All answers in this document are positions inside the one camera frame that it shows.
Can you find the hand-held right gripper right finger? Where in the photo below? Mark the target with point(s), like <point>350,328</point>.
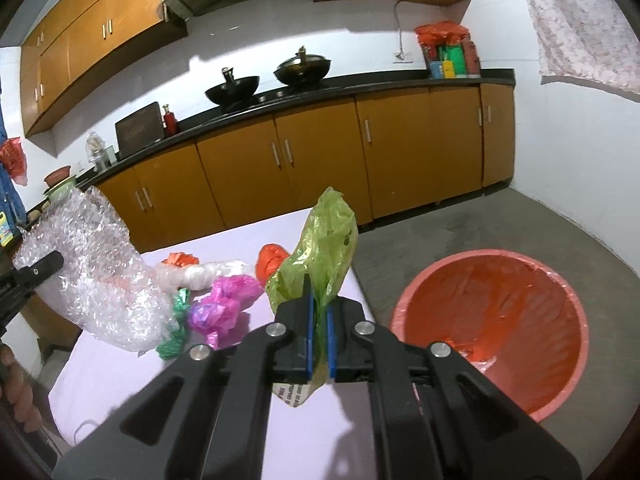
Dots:
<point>331,347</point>

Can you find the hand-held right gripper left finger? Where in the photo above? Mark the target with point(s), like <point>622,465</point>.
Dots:
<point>311,332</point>

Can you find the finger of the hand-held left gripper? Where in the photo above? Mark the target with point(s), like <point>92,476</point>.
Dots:
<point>42,264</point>

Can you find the clear bubble wrap sheet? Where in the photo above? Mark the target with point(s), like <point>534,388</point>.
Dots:
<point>95,260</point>

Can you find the pink plastic bin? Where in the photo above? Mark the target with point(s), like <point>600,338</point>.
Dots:
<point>400,320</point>

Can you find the red plastic bag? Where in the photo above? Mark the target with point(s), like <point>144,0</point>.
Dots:
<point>270,260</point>
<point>181,259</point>
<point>14,160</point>

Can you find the magenta plastic bag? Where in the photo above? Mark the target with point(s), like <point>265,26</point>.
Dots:
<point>227,300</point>

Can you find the light green plastic bag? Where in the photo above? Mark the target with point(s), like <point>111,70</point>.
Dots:
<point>325,240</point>

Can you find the white translucent plastic bag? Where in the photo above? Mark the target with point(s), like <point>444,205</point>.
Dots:
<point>205,275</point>

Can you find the person's left hand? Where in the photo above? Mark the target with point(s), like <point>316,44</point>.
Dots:
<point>15,385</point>

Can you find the light green basin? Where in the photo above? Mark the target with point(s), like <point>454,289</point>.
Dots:
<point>62,191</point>

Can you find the brown bowl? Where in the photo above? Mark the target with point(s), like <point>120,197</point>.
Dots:
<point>57,176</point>

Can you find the red hanging plastic bag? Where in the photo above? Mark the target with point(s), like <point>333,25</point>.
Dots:
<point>14,160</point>

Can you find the jar with plastic bag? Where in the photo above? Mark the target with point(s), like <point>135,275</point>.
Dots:
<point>97,150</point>

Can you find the dark green plastic bag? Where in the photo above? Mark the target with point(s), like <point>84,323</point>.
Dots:
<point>172,342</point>

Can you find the brown cutting board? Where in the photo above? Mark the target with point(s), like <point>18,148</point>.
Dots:
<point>140,130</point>

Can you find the wooden base cabinets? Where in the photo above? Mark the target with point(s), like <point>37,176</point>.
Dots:
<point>325,160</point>

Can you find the red bin liner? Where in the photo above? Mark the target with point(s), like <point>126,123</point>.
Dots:
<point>500,310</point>

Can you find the red bottle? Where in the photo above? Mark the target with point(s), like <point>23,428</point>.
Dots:
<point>170,122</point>

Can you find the black gas hob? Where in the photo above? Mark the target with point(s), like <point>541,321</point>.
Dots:
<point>267,96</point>

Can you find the open black wok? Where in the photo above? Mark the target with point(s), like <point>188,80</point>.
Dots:
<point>232,91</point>

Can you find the black kitchen countertop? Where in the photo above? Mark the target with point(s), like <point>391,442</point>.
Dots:
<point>390,82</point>

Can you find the black wok with lid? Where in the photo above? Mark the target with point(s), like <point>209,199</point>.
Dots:
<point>302,67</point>

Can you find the blue and yellow box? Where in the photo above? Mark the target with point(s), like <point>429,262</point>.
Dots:
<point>440,70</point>

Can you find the green box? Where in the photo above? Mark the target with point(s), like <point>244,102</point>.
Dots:
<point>451,60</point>

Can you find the red tin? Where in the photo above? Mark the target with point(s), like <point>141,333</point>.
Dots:
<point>471,57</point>

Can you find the orange-red shopping bag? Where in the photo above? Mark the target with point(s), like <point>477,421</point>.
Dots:
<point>442,32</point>

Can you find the pink floral curtain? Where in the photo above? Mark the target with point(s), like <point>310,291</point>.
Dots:
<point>575,20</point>

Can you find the long wooden wall cabinets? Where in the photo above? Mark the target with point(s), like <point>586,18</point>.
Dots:
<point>90,35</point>

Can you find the white wall socket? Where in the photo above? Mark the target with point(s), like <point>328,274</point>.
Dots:
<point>402,56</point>

